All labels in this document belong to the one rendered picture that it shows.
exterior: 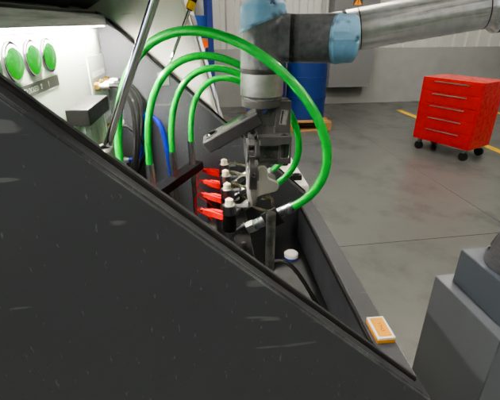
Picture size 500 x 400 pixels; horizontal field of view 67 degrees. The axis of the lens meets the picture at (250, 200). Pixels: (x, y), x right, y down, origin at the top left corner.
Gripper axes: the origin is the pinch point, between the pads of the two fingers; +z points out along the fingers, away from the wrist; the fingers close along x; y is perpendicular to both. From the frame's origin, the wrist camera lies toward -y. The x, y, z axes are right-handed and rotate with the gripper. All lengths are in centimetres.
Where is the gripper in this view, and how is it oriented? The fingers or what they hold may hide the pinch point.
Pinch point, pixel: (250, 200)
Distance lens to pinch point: 75.7
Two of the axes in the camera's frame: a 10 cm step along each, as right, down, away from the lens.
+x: -1.0, -4.2, 9.0
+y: 9.9, -0.4, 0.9
